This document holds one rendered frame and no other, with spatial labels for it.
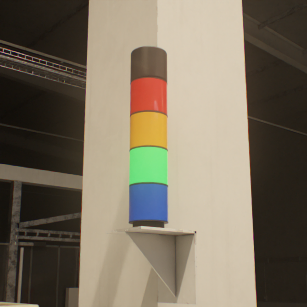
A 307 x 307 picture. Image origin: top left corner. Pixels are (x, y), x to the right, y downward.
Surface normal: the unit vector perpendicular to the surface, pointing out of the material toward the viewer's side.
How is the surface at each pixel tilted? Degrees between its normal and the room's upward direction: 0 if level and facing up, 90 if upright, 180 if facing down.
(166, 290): 90
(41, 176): 90
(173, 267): 90
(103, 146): 90
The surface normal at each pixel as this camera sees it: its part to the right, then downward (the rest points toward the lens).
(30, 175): 0.63, -0.19
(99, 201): -0.77, -0.15
